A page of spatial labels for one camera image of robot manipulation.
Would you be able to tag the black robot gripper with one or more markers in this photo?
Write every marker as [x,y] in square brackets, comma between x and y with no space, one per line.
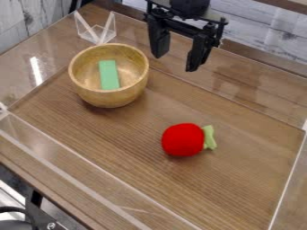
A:
[186,17]

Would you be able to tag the green rectangular block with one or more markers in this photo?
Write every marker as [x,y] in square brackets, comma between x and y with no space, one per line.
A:
[109,75]

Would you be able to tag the light wooden bowl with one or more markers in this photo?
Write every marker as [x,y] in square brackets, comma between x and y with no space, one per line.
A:
[133,71]

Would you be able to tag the red plush apple toy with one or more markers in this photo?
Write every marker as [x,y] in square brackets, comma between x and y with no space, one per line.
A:
[186,139]

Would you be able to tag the clear acrylic front barrier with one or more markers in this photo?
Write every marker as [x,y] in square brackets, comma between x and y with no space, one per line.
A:
[99,199]

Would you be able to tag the clear acrylic corner bracket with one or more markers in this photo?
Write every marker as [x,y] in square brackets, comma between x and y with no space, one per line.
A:
[97,34]

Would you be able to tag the black table leg bracket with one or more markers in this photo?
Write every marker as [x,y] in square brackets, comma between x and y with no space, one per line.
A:
[43,220]

